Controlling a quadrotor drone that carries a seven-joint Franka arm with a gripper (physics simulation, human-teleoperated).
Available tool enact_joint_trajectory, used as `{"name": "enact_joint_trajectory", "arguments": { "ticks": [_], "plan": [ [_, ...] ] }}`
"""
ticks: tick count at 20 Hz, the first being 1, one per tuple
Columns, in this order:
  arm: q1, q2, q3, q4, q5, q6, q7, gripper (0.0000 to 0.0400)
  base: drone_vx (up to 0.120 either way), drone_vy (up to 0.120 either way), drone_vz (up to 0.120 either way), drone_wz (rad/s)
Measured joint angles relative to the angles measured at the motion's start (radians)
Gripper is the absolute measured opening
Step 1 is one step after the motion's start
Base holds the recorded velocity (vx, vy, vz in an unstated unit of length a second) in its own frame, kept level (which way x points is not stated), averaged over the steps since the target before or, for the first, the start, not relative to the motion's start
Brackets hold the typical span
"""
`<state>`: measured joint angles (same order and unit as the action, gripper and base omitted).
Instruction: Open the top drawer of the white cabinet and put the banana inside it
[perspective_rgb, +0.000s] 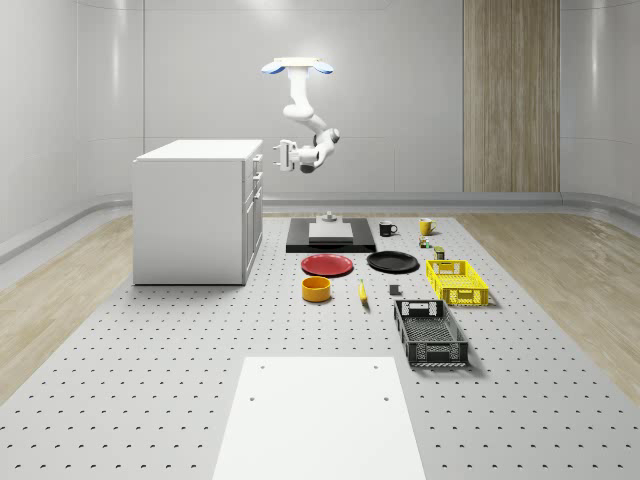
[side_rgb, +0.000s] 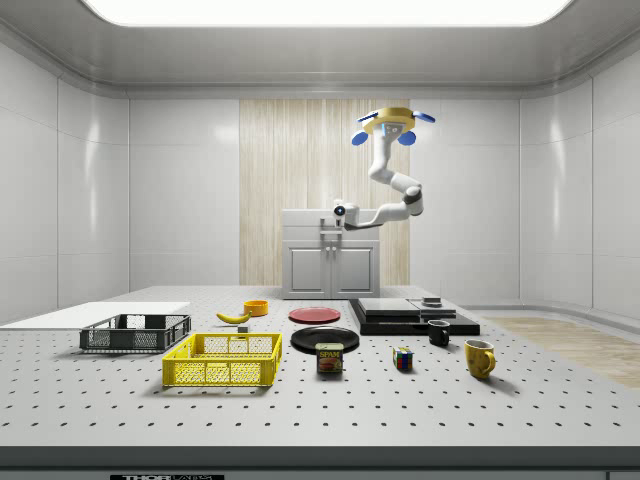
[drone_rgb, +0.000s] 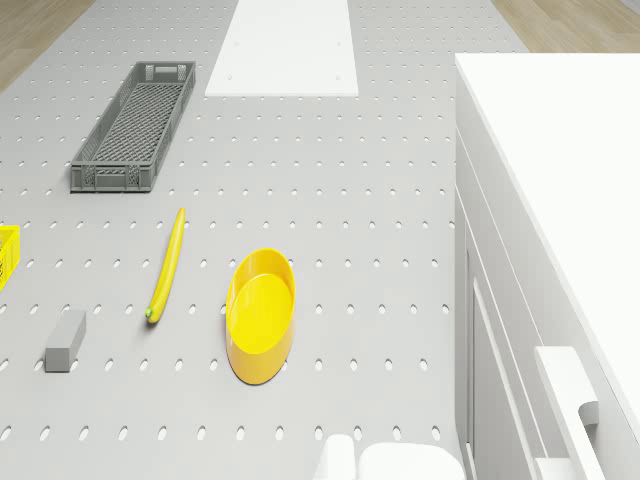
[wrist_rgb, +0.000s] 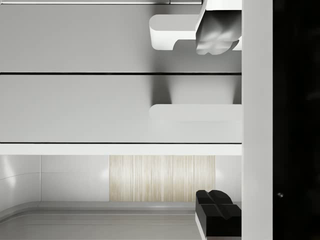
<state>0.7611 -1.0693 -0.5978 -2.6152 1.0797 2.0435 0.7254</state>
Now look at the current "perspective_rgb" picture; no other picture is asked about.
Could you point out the black stove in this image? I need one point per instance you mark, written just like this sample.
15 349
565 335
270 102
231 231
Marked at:
300 237

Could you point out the puzzle cube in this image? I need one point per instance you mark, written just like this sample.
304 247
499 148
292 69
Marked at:
425 243

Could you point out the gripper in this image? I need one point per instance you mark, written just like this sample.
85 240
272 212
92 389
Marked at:
287 156

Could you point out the black plate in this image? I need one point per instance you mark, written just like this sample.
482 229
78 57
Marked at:
393 261

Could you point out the flat-sided can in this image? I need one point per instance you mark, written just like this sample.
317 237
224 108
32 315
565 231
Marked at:
439 253

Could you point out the banana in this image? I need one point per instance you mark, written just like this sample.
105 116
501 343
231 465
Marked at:
363 294

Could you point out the yellow bowl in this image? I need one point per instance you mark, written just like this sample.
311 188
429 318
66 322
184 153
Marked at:
316 292

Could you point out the white board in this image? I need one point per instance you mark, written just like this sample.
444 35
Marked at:
320 425

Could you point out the black mug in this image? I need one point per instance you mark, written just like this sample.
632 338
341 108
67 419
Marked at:
386 229

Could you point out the white cabinet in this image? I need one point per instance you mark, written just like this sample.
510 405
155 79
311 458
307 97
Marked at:
190 215

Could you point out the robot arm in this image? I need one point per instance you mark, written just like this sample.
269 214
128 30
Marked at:
298 95

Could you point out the yellow basket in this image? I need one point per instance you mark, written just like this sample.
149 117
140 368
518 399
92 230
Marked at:
457 295

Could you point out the yellow mug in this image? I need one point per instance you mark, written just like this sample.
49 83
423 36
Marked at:
426 227

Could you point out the red plate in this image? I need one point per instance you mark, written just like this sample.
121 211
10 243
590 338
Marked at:
327 264

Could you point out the grey cube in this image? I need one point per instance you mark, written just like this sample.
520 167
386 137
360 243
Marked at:
395 289

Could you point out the dark grey basket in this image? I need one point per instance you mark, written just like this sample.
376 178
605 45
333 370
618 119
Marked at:
435 350

